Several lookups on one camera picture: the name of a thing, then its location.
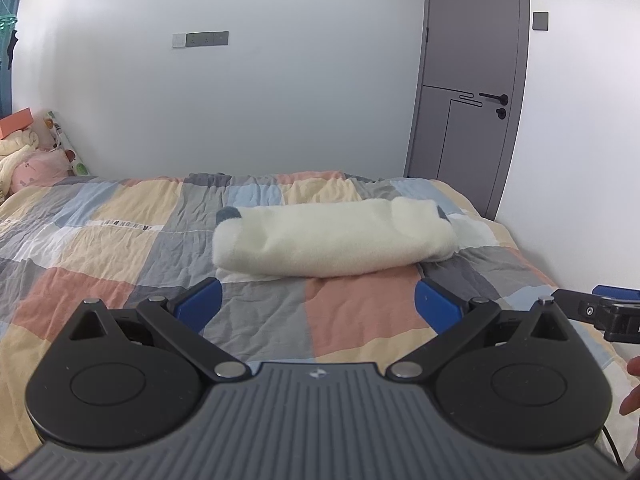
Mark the pink pillow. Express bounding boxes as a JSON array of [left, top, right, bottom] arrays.
[[10, 149, 72, 194]]

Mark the cream fluffy blanket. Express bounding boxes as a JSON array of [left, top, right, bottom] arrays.
[[0, 129, 42, 197]]

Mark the black cable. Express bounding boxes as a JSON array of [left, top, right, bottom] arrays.
[[601, 422, 626, 472]]

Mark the patchwork bed quilt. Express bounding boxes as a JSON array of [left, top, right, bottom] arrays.
[[0, 171, 636, 466]]

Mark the striped fleece blanket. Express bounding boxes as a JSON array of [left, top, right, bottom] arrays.
[[212, 196, 459, 279]]

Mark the orange box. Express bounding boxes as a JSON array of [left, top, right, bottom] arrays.
[[0, 107, 35, 140]]

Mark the grey wall switch panel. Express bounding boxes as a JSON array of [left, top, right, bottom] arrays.
[[172, 31, 230, 49]]

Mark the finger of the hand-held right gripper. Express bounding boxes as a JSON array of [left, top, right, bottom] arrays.
[[592, 284, 640, 301], [550, 287, 603, 322]]

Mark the grey door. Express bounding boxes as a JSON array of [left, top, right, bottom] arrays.
[[404, 0, 531, 221]]

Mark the white dotted pillow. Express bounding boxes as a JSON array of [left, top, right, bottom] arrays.
[[42, 110, 92, 177]]

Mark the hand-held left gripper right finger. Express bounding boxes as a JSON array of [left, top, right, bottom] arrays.
[[384, 276, 569, 381]]

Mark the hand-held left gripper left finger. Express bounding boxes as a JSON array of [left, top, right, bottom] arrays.
[[69, 276, 252, 382]]

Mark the person's right hand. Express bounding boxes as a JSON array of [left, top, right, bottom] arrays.
[[619, 356, 640, 417]]

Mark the teal curtain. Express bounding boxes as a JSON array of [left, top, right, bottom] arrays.
[[0, 0, 16, 119]]

